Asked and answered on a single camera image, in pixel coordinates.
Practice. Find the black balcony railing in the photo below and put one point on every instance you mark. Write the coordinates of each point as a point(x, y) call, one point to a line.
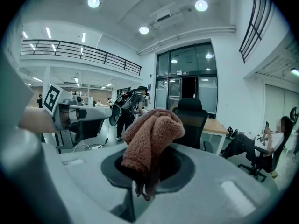
point(81, 52)
point(257, 24)

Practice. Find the dark phone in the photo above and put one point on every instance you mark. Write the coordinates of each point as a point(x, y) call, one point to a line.
point(267, 124)

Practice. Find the white ceiling pipe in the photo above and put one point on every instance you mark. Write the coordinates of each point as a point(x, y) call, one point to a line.
point(187, 35)

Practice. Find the row of ceiling strip lights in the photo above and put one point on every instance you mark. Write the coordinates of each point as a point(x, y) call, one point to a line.
point(48, 32)

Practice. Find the reddish-brown fabric piece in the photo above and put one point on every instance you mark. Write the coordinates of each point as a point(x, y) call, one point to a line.
point(151, 134)

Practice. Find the black mesh office chair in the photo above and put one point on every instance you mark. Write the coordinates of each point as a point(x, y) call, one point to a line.
point(190, 125)

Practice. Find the blue wall sign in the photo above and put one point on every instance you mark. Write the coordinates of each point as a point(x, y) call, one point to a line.
point(149, 88)

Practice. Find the wooden table with white legs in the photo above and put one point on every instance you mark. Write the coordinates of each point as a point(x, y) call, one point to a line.
point(215, 126)

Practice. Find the white power strip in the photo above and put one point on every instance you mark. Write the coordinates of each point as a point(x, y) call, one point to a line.
point(97, 147)

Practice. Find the long ceiling lamp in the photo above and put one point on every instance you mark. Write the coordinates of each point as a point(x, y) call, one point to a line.
point(294, 72)

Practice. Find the person's left forearm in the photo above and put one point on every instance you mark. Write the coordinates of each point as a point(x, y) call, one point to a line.
point(35, 122)

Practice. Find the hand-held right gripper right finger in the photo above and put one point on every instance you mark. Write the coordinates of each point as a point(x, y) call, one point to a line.
point(210, 183)

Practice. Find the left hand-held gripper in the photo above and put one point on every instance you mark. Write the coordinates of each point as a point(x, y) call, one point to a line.
point(52, 99)

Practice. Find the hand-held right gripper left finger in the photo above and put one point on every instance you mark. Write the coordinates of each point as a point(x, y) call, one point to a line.
point(88, 171)

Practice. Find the ceiling air conditioner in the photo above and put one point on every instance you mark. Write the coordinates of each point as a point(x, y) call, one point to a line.
point(167, 15)

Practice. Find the round ceiling light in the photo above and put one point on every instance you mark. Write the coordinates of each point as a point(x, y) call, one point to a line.
point(201, 5)
point(93, 2)
point(144, 30)

